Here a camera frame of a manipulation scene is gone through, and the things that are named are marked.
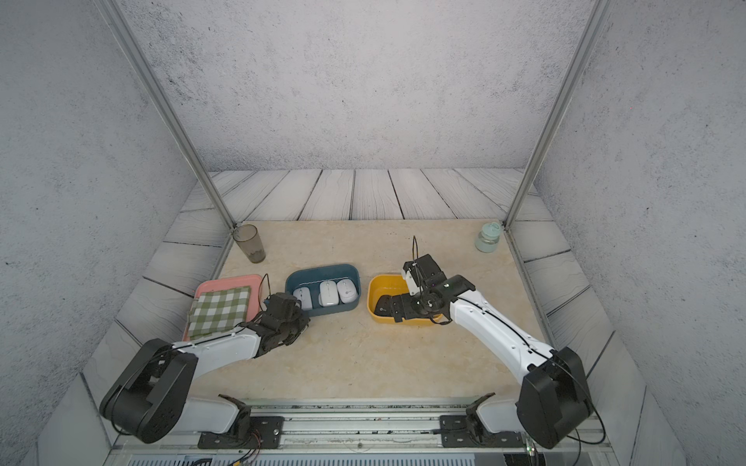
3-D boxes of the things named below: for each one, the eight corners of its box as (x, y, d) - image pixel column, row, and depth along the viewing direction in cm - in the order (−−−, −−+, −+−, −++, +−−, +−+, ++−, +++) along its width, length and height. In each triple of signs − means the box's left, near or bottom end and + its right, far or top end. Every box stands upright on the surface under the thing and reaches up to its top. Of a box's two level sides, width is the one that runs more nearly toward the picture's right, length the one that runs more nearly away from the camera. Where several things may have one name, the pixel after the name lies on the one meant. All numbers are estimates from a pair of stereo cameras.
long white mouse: (317, 306, 98) (316, 303, 96) (321, 283, 104) (320, 280, 102) (338, 306, 98) (337, 303, 96) (340, 283, 104) (340, 280, 102)
